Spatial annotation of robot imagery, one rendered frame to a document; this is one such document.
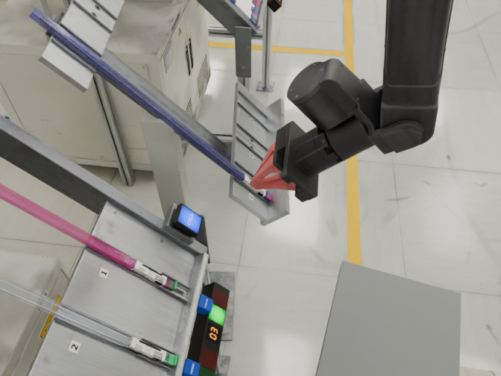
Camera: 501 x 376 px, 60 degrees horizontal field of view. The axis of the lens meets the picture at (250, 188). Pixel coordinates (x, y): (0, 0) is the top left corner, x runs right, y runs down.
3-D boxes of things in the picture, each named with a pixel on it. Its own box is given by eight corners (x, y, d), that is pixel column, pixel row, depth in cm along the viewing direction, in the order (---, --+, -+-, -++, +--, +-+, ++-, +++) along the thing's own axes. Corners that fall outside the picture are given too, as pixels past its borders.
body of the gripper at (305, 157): (275, 177, 56) (321, 153, 52) (281, 124, 63) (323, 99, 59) (306, 203, 60) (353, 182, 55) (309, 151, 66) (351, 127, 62)
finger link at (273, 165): (234, 185, 63) (283, 157, 57) (241, 150, 67) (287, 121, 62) (266, 209, 66) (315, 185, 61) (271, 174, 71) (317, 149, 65)
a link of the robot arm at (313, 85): (429, 143, 47) (431, 89, 52) (370, 74, 42) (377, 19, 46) (338, 173, 56) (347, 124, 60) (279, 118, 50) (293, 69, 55)
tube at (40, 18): (267, 197, 88) (271, 195, 87) (267, 203, 87) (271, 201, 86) (32, 11, 59) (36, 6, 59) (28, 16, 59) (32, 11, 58)
